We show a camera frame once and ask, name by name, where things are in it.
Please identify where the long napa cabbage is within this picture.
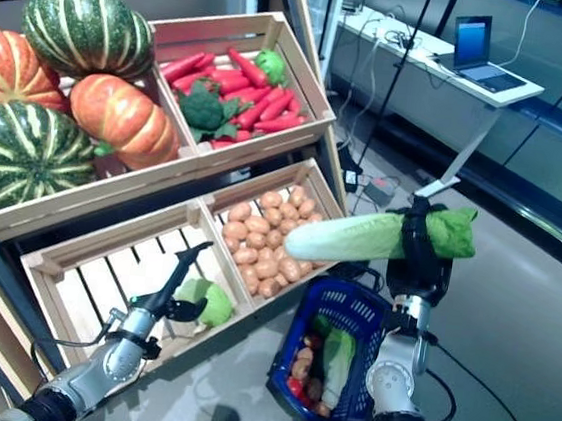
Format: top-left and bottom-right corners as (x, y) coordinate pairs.
(282, 188), (481, 281)
(313, 324), (360, 413)

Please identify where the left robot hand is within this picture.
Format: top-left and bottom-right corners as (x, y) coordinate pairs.
(128, 233), (215, 324)

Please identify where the red-orange plastic carrot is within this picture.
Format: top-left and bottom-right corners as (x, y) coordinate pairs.
(158, 48), (208, 88)
(223, 46), (273, 89)
(258, 87), (295, 125)
(252, 110), (308, 138)
(236, 84), (286, 135)

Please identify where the wide wooden slat crate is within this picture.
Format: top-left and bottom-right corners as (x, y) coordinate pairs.
(8, 182), (267, 384)

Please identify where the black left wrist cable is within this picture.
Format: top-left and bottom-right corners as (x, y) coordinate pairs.
(27, 297), (119, 380)

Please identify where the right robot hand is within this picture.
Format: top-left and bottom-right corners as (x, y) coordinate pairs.
(383, 191), (461, 306)

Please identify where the black tripod stand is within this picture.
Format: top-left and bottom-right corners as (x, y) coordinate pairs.
(334, 0), (435, 183)

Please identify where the wooden carrot crate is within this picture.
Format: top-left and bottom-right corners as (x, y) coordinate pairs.
(133, 0), (347, 176)

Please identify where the grey power box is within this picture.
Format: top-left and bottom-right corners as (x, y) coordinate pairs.
(363, 175), (397, 207)

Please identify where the open grey laptop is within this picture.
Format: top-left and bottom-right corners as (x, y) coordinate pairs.
(448, 11), (535, 96)

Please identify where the green striped pumpkin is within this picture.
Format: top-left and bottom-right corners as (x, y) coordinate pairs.
(16, 0), (161, 88)
(0, 99), (105, 222)

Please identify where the brown potato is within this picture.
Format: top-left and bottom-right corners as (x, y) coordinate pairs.
(256, 276), (283, 301)
(259, 189), (285, 212)
(228, 199), (254, 224)
(221, 220), (249, 242)
(286, 184), (310, 209)

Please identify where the bright green lettuce head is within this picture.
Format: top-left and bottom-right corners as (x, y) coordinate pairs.
(170, 274), (238, 331)

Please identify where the black floor cable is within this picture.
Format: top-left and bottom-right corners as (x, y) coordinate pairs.
(318, 263), (562, 421)

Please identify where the grey metal store shelving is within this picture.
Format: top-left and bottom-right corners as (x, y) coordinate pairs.
(302, 0), (562, 271)

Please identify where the dark green broccoli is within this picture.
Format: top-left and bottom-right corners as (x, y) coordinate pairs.
(172, 76), (245, 148)

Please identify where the large wooden pumpkin crate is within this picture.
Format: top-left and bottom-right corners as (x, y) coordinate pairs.
(0, 47), (211, 262)

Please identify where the white desk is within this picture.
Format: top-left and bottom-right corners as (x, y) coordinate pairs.
(318, 2), (552, 211)

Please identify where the elongated orange pumpkin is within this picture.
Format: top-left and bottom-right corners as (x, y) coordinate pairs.
(63, 71), (188, 176)

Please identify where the round orange pumpkin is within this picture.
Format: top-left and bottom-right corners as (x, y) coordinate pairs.
(0, 27), (77, 122)

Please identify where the red bell pepper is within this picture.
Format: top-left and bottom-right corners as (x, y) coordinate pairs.
(284, 375), (316, 410)

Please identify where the blue plastic shopping basket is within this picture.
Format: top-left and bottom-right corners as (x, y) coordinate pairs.
(262, 270), (408, 421)

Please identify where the black power adapter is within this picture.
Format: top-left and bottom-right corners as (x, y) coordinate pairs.
(341, 168), (365, 188)

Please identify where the dark green bell pepper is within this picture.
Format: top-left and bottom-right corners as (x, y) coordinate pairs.
(311, 314), (334, 335)

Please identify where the light green bell pepper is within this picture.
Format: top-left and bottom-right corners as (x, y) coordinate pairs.
(251, 47), (292, 87)

